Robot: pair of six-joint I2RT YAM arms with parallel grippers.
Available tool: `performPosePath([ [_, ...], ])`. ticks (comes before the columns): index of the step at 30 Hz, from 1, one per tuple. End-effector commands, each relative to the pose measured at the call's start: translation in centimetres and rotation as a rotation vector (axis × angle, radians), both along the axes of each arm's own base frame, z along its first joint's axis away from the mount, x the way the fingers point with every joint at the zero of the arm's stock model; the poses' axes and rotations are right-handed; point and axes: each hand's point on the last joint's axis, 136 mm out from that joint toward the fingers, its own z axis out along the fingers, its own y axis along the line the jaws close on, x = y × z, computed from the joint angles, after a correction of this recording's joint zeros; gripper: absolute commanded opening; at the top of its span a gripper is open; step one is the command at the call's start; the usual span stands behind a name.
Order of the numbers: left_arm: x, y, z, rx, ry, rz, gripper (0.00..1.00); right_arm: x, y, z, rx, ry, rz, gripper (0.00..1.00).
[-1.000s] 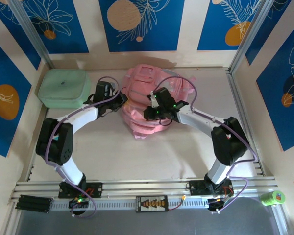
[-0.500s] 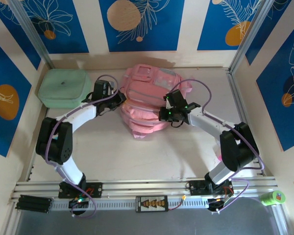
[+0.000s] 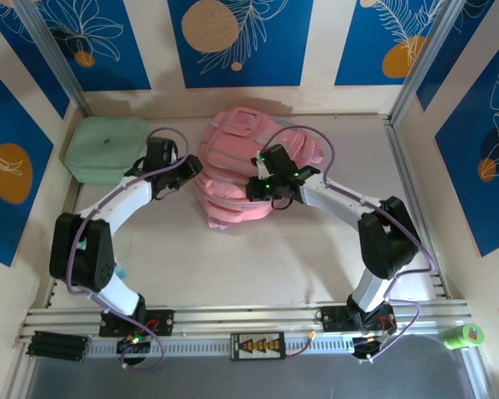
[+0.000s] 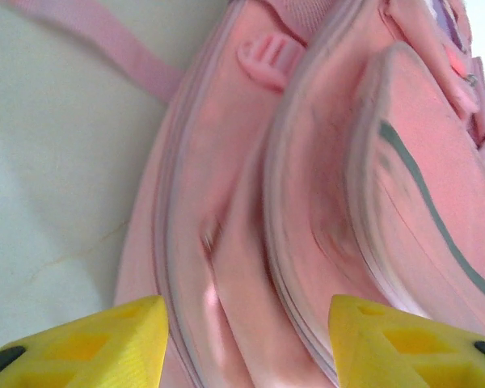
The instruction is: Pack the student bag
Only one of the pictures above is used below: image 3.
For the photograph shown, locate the pink student backpack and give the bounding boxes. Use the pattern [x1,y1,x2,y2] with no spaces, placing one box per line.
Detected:
[190,106,326,229]

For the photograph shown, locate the green plastic container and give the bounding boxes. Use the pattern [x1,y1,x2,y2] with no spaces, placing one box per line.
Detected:
[64,116,156,185]

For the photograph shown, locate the blue snack packet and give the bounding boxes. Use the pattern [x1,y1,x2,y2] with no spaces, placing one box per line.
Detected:
[77,237,129,280]

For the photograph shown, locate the black power distribution board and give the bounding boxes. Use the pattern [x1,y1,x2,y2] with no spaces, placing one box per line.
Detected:
[230,332,287,362]

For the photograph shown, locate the small controller circuit board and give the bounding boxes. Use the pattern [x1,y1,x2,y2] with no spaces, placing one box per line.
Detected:
[116,334,153,355]
[352,334,390,359]

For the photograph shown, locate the grey metal sheet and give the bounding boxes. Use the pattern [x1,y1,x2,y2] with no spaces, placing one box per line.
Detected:
[24,336,479,399]

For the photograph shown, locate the black profile bar stack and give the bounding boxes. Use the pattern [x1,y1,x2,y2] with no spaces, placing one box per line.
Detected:
[24,330,91,362]

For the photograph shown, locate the green tape roll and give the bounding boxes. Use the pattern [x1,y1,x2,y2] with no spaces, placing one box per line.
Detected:
[442,323,486,351]

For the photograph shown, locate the blue floral wall poster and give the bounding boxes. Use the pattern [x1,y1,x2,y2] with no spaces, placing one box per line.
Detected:
[0,0,71,121]
[35,0,152,91]
[434,28,499,258]
[0,60,55,268]
[415,0,496,111]
[334,0,442,87]
[167,0,315,89]

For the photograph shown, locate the aluminium side rail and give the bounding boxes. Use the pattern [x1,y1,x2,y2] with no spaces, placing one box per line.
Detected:
[384,118,448,300]
[45,182,82,308]

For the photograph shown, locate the aluminium frame post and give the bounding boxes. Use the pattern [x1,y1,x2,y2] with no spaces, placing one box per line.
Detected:
[388,0,462,126]
[14,0,93,117]

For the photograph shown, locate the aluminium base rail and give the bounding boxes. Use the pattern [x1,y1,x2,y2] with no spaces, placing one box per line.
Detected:
[18,298,473,340]

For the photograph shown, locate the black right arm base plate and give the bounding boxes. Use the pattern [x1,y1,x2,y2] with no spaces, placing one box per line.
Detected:
[315,305,398,333]

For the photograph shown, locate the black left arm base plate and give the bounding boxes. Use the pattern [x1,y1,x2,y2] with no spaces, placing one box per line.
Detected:
[98,308,175,337]

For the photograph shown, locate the red power wire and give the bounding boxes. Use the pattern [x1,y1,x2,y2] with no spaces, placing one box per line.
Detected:
[285,330,317,357]

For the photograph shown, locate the grey slotted cable duct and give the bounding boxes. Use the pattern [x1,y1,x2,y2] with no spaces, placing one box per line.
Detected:
[85,335,354,359]

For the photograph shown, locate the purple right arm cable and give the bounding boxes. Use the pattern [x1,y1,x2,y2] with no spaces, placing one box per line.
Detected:
[261,126,440,363]

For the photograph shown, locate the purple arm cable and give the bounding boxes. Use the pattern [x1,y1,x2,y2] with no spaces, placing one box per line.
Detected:
[261,126,440,363]
[66,126,200,372]

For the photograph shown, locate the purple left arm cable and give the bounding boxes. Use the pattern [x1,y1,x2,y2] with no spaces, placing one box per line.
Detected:
[66,126,200,372]

